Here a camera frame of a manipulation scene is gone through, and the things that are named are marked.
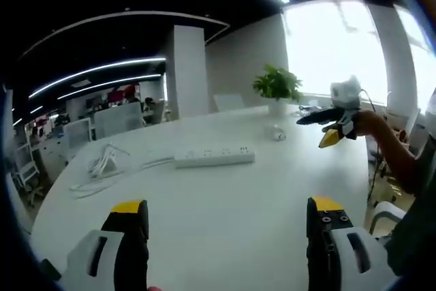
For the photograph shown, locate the green potted plant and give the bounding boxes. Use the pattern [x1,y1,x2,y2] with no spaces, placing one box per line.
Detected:
[252,63,305,117]

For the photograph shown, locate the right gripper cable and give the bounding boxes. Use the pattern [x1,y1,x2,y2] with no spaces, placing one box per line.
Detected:
[360,87,377,113]

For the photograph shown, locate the white swivel office chair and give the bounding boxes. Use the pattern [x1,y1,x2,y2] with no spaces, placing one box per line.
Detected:
[12,139,46,207]

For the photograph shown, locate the white mesh office chair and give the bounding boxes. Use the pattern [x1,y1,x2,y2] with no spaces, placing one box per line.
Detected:
[62,117,93,162]
[93,101,144,140]

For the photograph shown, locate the white armrest office chair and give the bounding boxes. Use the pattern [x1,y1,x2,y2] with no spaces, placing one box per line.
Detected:
[369,200,407,238]

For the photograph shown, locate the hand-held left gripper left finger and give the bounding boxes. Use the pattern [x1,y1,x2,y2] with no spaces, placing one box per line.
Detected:
[66,199,150,291]

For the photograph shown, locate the white desk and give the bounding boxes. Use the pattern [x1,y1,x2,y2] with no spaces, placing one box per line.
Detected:
[29,104,373,291]

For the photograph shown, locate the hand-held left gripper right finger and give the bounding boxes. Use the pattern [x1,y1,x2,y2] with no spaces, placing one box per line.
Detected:
[305,196,389,291]

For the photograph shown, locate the white power strip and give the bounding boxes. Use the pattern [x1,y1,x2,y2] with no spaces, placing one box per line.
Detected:
[174,145,256,170]

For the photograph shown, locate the white charger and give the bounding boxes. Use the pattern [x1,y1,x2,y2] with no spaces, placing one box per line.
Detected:
[264,123,287,142]

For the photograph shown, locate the white power strip cable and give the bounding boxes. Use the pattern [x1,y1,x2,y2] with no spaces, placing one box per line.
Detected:
[69,142,176,200]

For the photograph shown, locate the black hanging cable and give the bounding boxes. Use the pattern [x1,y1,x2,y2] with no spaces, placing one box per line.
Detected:
[365,134,386,205]

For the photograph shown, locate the person's dark clothing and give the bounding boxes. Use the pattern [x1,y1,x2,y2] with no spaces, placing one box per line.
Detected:
[384,85,436,284]

